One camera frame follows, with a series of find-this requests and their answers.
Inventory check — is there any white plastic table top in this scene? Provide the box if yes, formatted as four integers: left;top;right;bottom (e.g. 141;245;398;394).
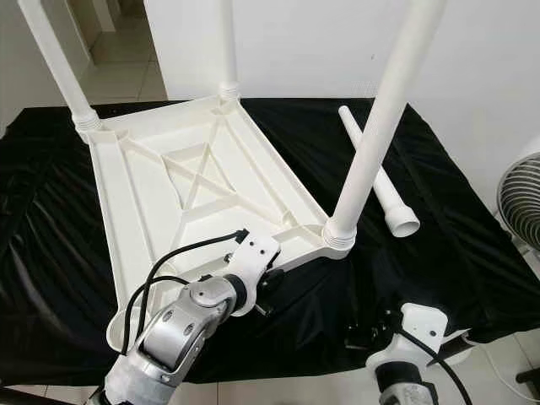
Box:
78;93;357;357

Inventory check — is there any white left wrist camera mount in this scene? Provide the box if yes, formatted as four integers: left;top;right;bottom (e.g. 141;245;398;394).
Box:
222;230;283;319

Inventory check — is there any black metal table leg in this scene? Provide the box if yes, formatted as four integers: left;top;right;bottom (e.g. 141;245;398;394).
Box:
0;386;53;405

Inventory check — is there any black table cloth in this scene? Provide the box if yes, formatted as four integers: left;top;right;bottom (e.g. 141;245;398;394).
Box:
0;95;540;389

